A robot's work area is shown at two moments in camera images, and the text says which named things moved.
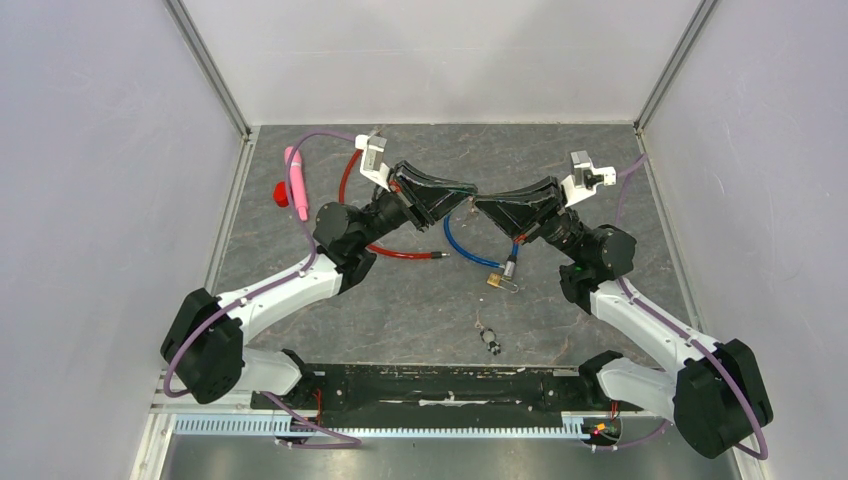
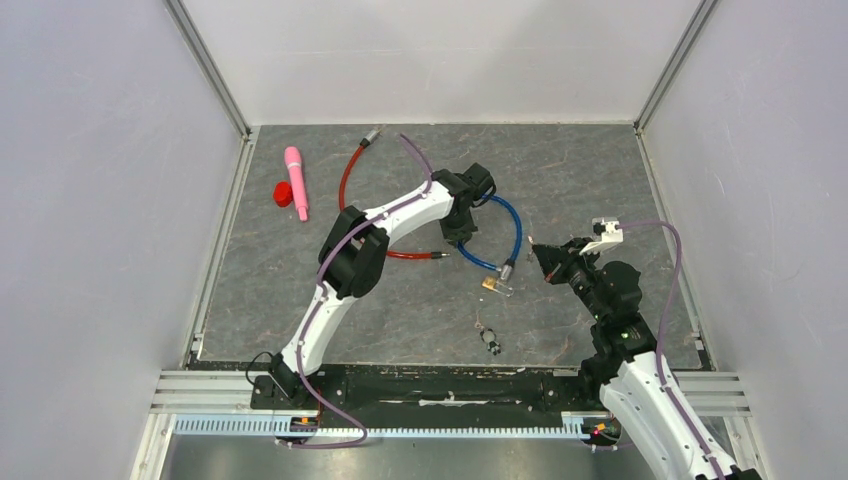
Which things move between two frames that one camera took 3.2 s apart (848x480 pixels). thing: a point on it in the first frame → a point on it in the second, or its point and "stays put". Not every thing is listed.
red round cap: (280, 195) stays put
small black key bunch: (489, 336) stays put
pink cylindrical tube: (297, 182) stays put
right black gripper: (515, 213) → (551, 257)
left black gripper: (419, 212) → (462, 235)
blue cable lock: (508, 267) stays put
